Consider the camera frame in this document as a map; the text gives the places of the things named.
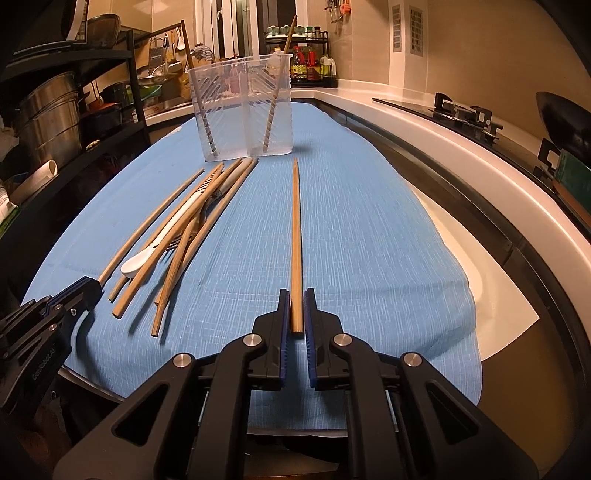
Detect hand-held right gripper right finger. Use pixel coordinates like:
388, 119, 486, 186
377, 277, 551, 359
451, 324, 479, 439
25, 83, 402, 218
302, 288, 539, 480

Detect white roll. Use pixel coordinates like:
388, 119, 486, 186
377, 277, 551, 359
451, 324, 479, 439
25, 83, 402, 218
9, 159, 58, 204

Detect green basin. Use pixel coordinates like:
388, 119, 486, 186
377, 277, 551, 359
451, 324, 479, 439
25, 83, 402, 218
139, 85, 181, 102

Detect black wok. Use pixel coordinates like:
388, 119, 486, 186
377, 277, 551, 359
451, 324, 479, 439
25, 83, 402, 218
536, 91, 591, 160

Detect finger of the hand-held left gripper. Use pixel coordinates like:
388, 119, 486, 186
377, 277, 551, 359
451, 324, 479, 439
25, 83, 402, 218
0, 302, 79, 365
28, 276, 102, 311

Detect steel bowl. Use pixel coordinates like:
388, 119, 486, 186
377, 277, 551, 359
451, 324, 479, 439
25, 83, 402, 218
85, 14, 122, 49

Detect steel stockpot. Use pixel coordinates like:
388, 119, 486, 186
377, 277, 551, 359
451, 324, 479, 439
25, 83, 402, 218
17, 71, 78, 104
21, 95, 85, 160

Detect white-handled steel fork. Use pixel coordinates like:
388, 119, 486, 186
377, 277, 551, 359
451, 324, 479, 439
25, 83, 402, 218
159, 178, 241, 257

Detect black gas cooktop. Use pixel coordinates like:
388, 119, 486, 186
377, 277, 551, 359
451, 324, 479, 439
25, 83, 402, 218
372, 95, 591, 208

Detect green box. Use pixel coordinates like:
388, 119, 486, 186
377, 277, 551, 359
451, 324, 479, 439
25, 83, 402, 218
556, 150, 591, 208

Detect black shelf rack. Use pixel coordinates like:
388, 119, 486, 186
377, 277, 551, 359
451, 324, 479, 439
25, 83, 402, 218
0, 32, 153, 241

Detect clear plastic utensil holder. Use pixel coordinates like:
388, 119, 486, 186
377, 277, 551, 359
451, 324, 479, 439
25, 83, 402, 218
187, 53, 294, 162

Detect black spice rack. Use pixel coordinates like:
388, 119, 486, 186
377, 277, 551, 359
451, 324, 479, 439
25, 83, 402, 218
264, 28, 339, 88

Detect white window frame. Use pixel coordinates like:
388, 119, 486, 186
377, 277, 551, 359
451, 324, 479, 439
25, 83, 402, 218
194, 0, 278, 61

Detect blue cloth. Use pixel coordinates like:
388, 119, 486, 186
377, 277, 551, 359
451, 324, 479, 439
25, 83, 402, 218
21, 99, 483, 430

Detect steel grater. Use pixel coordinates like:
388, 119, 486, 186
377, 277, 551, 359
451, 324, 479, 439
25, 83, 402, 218
148, 39, 167, 75

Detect black pot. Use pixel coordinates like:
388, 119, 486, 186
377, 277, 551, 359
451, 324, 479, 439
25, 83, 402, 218
83, 104, 123, 139

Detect black pan support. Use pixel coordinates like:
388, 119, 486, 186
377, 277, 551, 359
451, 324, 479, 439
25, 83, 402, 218
434, 92, 502, 139
536, 138, 568, 181

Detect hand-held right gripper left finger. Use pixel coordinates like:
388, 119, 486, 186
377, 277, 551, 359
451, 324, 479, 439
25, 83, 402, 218
53, 288, 291, 480

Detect dark green pot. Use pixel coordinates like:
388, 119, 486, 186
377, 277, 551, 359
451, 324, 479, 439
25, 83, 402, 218
99, 82, 134, 107

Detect hanging kitchen tools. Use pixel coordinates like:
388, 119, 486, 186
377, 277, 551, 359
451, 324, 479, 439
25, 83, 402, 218
325, 0, 354, 24

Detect large wall vent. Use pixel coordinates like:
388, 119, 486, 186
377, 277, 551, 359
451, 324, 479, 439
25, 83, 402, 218
409, 6, 424, 57

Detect white oil jug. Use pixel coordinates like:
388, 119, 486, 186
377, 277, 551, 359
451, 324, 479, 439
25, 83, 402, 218
269, 46, 291, 79

